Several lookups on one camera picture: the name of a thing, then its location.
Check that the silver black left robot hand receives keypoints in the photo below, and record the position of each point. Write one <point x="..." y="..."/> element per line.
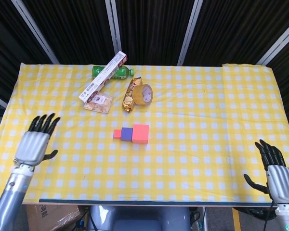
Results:
<point x="32" y="146"/>

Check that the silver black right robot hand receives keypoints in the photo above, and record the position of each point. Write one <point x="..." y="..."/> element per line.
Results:
<point x="281" y="183"/>

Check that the small red cube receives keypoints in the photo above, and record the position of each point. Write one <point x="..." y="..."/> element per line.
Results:
<point x="117" y="134"/>

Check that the medium purple cube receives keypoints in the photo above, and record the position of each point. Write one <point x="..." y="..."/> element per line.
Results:
<point x="126" y="134"/>

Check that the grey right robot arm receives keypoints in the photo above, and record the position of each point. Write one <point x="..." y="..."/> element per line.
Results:
<point x="287" y="216"/>

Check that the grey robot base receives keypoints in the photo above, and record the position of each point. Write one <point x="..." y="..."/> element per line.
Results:
<point x="135" y="219"/>

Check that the yellow checkered tablecloth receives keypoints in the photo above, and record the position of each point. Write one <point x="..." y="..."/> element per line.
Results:
<point x="195" y="144"/>

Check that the yellow table leg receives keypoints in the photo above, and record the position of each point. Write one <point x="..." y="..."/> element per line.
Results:
<point x="236" y="220"/>

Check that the brown cardboard box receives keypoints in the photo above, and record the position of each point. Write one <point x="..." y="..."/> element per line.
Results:
<point x="45" y="216"/>

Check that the clear bag of snacks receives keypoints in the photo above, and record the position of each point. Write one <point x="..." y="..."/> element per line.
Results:
<point x="101" y="106"/>

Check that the long white cling wrap box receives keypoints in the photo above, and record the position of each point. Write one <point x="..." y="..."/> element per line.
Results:
<point x="103" y="77"/>

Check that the gold foil snack pack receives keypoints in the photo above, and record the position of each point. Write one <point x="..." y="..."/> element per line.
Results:
<point x="128" y="102"/>

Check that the large red cube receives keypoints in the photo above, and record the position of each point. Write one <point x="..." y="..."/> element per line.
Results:
<point x="140" y="134"/>

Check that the green plastic bottle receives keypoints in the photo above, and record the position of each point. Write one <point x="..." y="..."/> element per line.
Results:
<point x="122" y="73"/>

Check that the brown packing tape roll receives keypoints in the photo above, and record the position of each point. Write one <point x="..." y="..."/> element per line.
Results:
<point x="142" y="95"/>

